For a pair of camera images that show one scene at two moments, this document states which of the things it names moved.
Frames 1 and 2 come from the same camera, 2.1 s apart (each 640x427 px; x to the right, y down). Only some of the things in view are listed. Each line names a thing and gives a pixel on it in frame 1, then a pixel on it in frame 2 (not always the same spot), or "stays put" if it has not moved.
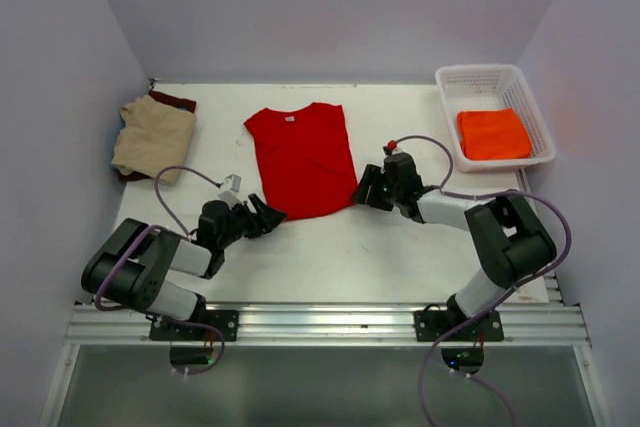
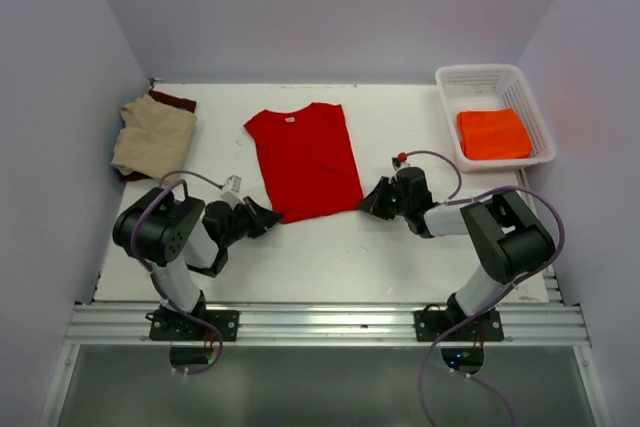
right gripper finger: x=368 y=188 → x=383 y=201
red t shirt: x=306 y=160 stays put
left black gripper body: x=238 y=221 stays put
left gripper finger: x=272 y=218 stays put
